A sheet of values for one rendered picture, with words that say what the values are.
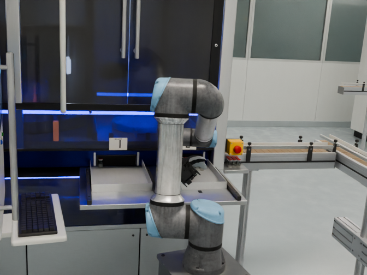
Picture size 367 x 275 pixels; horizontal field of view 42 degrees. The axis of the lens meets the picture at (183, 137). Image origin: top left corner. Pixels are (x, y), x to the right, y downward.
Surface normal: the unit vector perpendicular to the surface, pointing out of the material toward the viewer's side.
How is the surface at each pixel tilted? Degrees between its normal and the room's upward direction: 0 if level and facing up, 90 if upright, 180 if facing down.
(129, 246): 90
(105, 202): 0
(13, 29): 90
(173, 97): 79
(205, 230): 90
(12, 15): 90
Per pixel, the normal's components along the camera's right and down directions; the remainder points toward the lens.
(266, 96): 0.21, 0.25
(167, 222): 0.02, 0.07
